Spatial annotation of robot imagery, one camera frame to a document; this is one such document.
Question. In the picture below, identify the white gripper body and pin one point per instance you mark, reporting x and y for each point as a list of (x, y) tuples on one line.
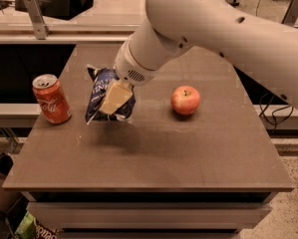
[(131, 69)]

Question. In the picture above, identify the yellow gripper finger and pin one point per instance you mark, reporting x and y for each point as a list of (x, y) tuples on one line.
[(117, 94)]

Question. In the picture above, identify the blue chip bag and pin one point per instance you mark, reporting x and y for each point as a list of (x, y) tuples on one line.
[(101, 79)]

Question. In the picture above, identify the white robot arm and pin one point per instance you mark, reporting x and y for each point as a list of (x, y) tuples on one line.
[(264, 50)]

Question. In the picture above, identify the red coke can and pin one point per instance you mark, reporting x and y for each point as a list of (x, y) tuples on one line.
[(51, 98)]

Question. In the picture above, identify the green snack bag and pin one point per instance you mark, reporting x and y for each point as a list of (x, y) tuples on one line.
[(26, 228)]

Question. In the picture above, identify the red apple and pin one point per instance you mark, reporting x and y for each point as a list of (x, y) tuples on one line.
[(185, 100)]

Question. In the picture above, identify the left metal bracket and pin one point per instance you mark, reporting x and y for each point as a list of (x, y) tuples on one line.
[(40, 28)]

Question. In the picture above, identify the metal bracket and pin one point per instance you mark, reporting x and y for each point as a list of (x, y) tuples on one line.
[(40, 28), (291, 14)]

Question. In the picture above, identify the right metal bracket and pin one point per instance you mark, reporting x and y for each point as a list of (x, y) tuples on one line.
[(291, 14)]

